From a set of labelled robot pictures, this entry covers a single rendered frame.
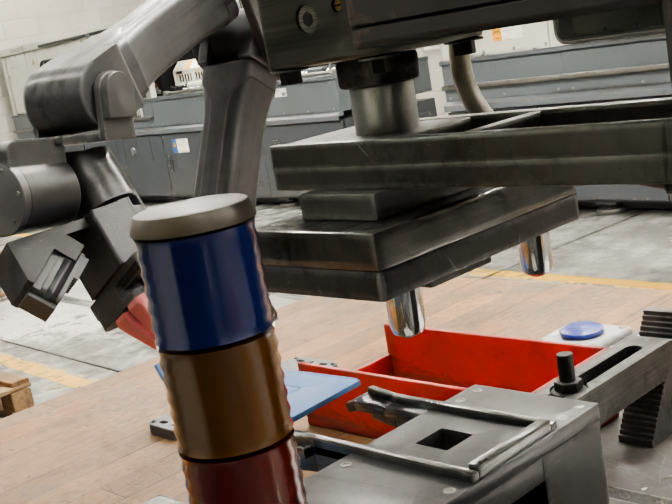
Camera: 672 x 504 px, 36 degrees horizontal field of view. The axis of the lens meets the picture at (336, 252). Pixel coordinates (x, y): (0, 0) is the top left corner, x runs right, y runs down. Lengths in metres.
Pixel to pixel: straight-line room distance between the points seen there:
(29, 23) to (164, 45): 11.54
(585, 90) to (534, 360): 5.18
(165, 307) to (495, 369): 0.65
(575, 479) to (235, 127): 0.51
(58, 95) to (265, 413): 0.58
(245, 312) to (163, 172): 9.28
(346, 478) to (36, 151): 0.36
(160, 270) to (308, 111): 7.44
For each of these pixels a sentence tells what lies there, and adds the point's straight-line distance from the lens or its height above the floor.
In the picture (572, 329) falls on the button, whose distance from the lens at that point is 1.01.
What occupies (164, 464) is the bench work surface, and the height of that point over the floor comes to 0.90.
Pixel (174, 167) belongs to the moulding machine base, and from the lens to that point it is 9.41.
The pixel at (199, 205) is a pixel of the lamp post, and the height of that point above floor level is 1.20.
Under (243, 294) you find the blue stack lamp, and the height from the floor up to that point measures 1.17.
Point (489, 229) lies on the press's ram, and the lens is 0.59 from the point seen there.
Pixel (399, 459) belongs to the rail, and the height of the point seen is 0.99.
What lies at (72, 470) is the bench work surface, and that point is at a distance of 0.99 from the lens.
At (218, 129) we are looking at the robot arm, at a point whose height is 1.17.
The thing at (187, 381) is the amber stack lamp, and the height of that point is 1.15.
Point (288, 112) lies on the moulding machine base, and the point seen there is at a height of 0.74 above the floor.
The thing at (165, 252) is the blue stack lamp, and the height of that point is 1.19.
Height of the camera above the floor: 1.24
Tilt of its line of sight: 12 degrees down
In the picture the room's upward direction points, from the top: 10 degrees counter-clockwise
